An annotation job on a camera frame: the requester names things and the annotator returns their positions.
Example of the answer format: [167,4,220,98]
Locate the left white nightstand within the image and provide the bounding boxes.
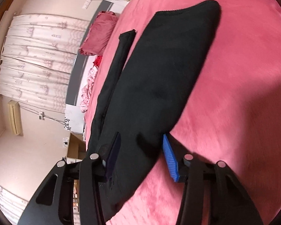
[64,104,85,134]

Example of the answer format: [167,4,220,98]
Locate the black pants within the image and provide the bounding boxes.
[88,0,221,221]

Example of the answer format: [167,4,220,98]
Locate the wooden desk with drawers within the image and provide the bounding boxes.
[66,133,86,164]

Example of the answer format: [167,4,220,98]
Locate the patterned white curtain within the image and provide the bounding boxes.
[0,14,89,113]

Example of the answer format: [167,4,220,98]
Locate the dark red pillow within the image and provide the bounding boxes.
[79,11,118,56]

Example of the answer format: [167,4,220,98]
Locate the pink bed blanket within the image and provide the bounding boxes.
[85,0,281,224]

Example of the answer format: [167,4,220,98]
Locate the wall socket with cable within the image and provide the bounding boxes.
[82,0,93,10]

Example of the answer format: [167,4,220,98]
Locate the pink floral garment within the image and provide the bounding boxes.
[80,65,98,113]

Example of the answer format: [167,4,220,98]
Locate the red garment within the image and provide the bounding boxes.
[93,55,102,68]

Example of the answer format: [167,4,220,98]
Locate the air conditioner unit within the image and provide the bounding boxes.
[7,100,23,136]

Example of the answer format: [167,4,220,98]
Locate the grey white headboard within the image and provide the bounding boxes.
[65,0,114,106]

